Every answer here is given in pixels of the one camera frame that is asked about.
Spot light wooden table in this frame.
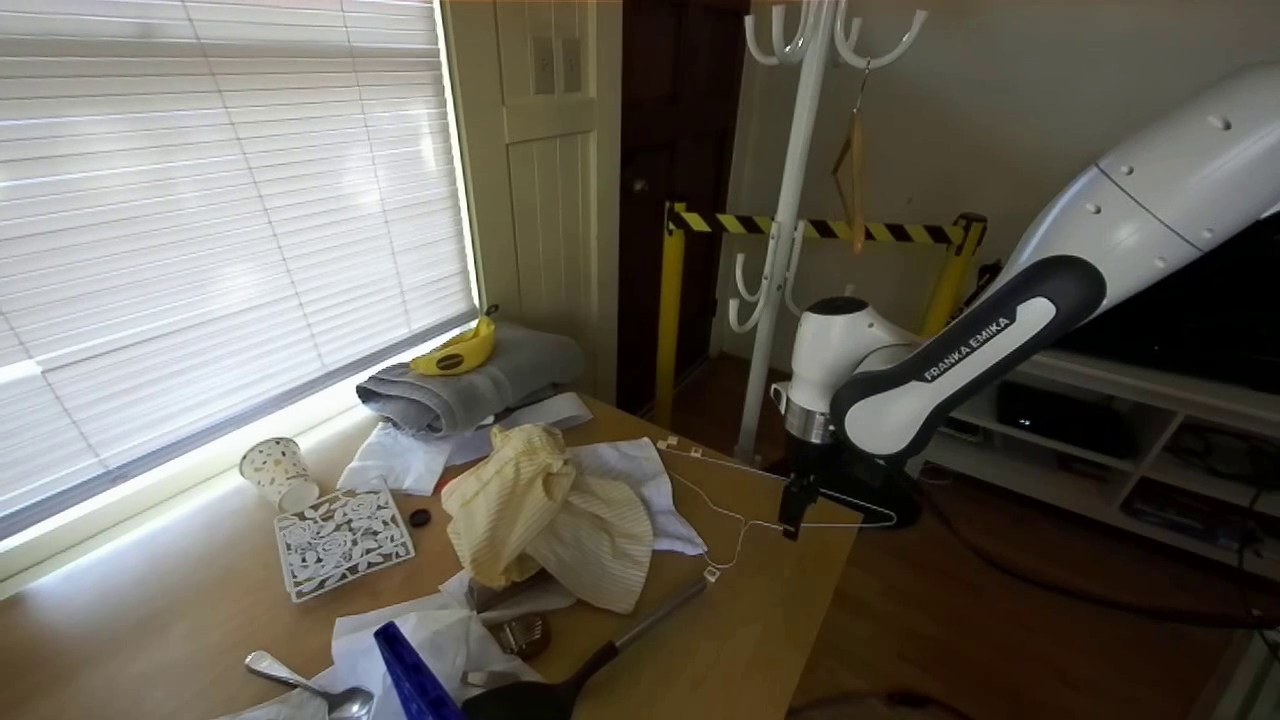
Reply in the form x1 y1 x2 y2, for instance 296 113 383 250
0 396 867 720

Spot dark wooden door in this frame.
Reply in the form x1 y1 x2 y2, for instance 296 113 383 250
617 0 750 415

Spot white television stand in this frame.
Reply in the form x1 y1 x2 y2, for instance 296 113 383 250
916 348 1280 585

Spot wooden clothes hanger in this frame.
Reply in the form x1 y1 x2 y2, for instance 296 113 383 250
828 113 871 255

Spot yellow banana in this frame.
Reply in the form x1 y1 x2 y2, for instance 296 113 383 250
407 311 503 383

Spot yellow black striped barrier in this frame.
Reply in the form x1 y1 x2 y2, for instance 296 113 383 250
648 196 991 432

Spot brown round disc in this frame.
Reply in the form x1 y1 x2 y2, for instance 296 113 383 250
490 614 556 663

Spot pale yellow cloth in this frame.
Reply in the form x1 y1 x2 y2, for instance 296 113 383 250
434 419 661 620

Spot white flat cloth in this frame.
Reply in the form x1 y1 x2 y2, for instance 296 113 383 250
333 388 595 500

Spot white metal wire hanger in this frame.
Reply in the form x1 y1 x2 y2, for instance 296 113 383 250
651 432 877 585

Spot white crumpled cloth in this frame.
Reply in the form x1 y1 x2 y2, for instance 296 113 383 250
564 437 710 560

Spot cream panelled door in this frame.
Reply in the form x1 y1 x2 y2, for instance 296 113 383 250
444 0 623 403

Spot white wrinkled cloth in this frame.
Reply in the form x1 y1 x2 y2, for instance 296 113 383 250
223 571 580 720

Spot white coat rack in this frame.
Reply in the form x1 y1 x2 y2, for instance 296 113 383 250
722 0 932 464

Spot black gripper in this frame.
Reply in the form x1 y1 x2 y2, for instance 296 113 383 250
780 440 877 543

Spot metal spoon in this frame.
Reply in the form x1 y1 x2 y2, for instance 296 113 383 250
241 648 377 720

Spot white window blinds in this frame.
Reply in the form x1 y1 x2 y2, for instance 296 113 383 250
0 0 480 525

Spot square patterned plate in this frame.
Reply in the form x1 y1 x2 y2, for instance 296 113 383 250
266 486 420 609

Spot grey folded towel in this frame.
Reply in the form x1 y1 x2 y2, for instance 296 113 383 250
353 322 591 440

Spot black media box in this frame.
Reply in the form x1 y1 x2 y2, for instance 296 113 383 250
995 375 1136 464

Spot blue grid game board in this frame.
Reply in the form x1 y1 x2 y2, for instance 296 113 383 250
366 620 468 720

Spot black pan with handle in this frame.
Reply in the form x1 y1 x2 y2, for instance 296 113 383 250
456 571 722 720

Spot patterned white cup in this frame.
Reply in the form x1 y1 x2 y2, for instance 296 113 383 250
235 437 324 517

